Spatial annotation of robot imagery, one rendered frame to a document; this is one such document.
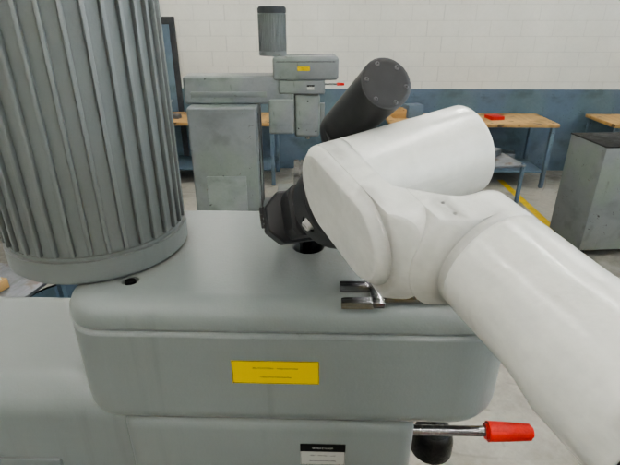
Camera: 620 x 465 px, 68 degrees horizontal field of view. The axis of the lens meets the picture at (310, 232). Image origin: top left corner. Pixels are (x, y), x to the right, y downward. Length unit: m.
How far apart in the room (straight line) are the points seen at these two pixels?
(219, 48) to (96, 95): 6.71
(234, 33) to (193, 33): 0.58
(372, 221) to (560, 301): 0.10
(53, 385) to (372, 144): 0.48
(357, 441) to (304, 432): 0.06
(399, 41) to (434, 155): 6.79
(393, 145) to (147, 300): 0.30
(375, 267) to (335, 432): 0.34
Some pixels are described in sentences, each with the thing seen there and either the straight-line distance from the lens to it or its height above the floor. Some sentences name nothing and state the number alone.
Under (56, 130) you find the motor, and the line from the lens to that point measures 0.48.
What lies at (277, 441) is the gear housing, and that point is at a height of 1.70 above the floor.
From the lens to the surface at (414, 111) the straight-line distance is 6.69.
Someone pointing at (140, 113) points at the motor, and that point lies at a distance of 0.50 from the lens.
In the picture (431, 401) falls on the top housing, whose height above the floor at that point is 1.77.
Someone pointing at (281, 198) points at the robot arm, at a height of 1.97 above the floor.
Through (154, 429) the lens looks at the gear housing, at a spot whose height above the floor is 1.71.
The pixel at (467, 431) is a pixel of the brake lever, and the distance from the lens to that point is 0.62.
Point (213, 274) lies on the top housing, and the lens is 0.51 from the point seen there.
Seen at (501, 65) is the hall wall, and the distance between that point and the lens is 7.47.
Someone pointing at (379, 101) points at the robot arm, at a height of 2.09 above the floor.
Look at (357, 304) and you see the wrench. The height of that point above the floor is 1.90.
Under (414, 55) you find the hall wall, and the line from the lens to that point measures 7.14.
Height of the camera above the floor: 2.14
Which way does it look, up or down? 25 degrees down
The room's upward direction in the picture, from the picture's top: straight up
